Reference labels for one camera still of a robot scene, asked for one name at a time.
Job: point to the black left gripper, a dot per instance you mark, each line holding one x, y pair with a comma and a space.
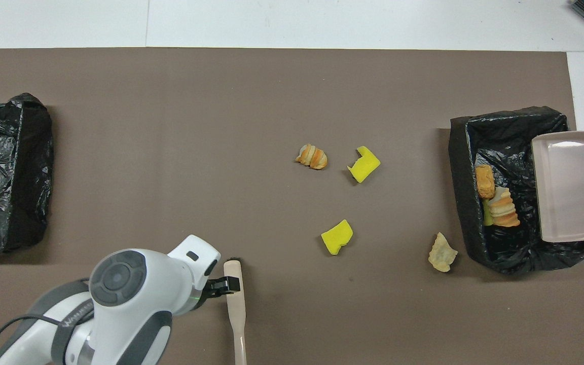
211, 290

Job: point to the beige hand brush black bristles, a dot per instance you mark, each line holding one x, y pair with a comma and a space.
235, 314

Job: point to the yellow sponge piece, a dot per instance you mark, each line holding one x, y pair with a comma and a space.
365, 166
336, 237
487, 218

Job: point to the striped croissant piece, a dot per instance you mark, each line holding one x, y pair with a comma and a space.
312, 157

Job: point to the pale cracker piece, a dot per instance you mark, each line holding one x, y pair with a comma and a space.
442, 253

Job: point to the brown oval bread roll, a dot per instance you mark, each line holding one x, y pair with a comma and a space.
485, 182

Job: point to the pale torn bread piece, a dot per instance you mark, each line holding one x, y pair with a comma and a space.
504, 208

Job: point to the beige plastic dustpan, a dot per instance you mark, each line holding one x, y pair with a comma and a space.
576, 187

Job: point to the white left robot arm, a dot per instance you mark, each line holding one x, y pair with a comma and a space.
135, 294

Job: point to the bin lined with black bag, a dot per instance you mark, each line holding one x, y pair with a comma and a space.
467, 203
8, 167

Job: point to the large brown table mat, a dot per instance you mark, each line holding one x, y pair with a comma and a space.
292, 91

